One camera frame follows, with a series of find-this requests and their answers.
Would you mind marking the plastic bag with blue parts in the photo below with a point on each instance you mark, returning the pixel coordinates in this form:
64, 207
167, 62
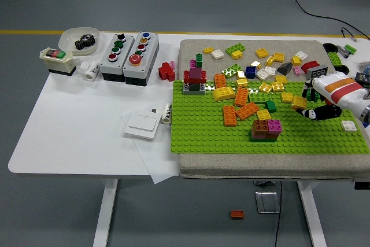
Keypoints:
365, 67

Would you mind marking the dark green tall toy brick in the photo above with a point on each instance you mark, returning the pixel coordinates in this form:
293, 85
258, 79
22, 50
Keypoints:
313, 97

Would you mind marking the white plastic bowl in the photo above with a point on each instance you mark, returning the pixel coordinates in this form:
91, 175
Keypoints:
68, 41

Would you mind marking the orange 2x2 toy brick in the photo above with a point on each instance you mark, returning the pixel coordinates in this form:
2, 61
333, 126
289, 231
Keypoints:
299, 102

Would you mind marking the clear toy tile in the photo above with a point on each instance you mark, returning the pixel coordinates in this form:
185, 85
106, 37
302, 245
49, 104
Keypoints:
209, 86

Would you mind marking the blue 2x2 toy brick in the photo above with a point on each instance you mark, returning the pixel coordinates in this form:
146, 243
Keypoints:
251, 72

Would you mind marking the white labelled roll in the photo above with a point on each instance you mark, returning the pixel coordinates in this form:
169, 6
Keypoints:
166, 114

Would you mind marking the white paper sheet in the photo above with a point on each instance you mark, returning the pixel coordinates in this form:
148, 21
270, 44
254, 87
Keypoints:
156, 166

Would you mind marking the grey bracket under table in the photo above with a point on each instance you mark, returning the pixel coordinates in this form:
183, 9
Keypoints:
264, 183

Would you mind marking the grey four-button control box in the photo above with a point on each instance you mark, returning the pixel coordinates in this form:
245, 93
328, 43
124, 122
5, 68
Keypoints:
111, 69

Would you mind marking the orange 2x4 toy brick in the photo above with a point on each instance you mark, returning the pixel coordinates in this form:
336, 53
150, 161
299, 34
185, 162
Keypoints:
221, 82
246, 111
229, 116
237, 214
241, 97

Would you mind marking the red toy brick cluster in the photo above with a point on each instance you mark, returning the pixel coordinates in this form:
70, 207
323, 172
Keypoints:
166, 72

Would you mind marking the multicolour toy brick tower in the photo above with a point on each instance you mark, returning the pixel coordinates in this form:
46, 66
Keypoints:
195, 77

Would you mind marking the lime green narrow brick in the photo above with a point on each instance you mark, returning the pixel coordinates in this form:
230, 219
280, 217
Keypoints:
350, 48

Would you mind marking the yellow small toy plate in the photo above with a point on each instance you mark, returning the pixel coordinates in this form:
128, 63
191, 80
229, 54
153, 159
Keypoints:
208, 50

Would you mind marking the yellow curved toy brick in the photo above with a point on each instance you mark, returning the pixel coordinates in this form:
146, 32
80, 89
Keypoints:
224, 94

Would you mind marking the magenta 2x2 toy brick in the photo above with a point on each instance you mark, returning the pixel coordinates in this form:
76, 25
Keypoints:
274, 125

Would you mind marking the white pipe fitting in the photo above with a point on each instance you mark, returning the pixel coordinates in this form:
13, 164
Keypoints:
91, 70

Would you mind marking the metal floor socket plate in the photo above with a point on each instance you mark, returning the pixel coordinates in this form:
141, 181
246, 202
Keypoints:
267, 202

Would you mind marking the silver metal part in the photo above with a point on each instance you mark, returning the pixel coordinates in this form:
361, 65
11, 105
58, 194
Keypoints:
343, 51

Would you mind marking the white table leg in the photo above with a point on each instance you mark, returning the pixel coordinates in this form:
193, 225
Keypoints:
105, 215
310, 215

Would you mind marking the dark grey sloped brick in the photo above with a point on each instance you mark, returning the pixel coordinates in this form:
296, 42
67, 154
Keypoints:
286, 69

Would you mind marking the lime green flat plate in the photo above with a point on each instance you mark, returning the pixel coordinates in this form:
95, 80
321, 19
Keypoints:
261, 97

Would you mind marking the grey emergency stop box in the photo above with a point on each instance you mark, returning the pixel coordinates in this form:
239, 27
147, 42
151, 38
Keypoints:
150, 56

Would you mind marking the green 2x4 toy brick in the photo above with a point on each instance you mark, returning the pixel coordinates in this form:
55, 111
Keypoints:
334, 59

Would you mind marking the black table control box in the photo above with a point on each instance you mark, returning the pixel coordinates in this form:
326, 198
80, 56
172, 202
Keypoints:
362, 186

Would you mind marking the black box device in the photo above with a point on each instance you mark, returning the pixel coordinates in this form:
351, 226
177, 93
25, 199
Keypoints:
363, 77

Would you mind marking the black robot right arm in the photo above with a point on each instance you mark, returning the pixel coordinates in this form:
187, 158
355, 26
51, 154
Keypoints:
366, 114

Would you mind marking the grey toy brick with holes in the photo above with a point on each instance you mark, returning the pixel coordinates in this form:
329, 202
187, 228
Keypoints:
318, 73

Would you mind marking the cream red-green switch box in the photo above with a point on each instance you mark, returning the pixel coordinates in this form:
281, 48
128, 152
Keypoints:
57, 63

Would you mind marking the red curved toy brick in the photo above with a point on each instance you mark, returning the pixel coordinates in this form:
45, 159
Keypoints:
310, 65

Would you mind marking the small grey white adapter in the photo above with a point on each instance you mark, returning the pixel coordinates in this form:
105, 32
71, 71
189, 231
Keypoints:
154, 110

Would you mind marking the brown pink green brick stack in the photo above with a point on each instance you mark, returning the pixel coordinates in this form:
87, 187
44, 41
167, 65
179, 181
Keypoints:
258, 128

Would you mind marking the white wall switch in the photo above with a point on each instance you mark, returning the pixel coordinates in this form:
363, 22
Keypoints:
141, 127

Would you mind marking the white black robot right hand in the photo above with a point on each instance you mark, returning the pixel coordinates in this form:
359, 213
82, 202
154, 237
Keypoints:
341, 88

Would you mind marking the white square toy tile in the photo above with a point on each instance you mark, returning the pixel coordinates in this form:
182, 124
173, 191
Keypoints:
301, 55
349, 126
271, 70
262, 74
217, 54

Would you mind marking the green toy baseplate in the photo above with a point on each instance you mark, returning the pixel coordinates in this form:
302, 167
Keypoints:
202, 131

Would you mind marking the black metal gear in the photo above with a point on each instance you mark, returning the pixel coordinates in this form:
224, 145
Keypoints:
85, 42

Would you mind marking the dark green small brick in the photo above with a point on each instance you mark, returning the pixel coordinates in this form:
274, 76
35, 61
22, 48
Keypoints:
271, 106

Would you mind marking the pink small toy brick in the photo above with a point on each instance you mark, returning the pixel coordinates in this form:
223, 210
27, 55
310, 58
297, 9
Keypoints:
172, 64
297, 70

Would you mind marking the lime green 2x4 brick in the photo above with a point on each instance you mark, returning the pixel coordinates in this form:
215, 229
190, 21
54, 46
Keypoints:
234, 48
231, 71

